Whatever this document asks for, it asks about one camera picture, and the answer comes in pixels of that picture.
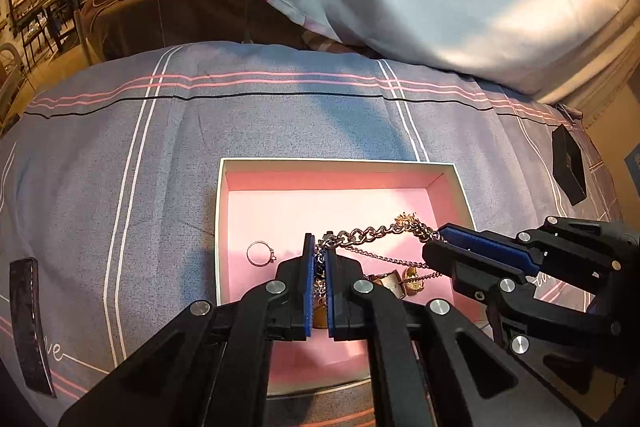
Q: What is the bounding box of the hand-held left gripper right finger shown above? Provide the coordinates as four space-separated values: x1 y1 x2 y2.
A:
325 246 583 427

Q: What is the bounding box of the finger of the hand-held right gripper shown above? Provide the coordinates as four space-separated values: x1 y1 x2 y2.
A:
439 216 637 279
422 240 609 359

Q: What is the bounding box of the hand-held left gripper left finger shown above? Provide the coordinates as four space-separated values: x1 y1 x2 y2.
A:
57 233 315 427

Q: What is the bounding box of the round gold pendant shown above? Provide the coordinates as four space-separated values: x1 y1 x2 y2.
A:
402 267 427 294

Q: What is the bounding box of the thin gold chain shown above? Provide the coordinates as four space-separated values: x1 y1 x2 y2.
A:
347 246 444 281

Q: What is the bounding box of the thin silver ring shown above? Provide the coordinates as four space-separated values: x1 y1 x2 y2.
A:
246 239 279 267

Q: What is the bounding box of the chunky chain necklace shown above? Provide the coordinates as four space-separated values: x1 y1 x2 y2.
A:
314 211 443 258

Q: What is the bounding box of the pink-lined cardboard box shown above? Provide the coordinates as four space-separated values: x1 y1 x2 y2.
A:
216 158 476 400

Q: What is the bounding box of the small black box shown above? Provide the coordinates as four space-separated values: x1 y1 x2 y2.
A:
551 123 587 208

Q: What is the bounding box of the grey striped bedsheet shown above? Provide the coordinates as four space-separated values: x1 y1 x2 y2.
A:
0 42 626 427

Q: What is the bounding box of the black phone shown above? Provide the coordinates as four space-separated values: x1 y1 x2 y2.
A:
9 257 56 399

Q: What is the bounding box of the brown sofa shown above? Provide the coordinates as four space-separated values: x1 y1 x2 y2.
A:
80 0 351 62

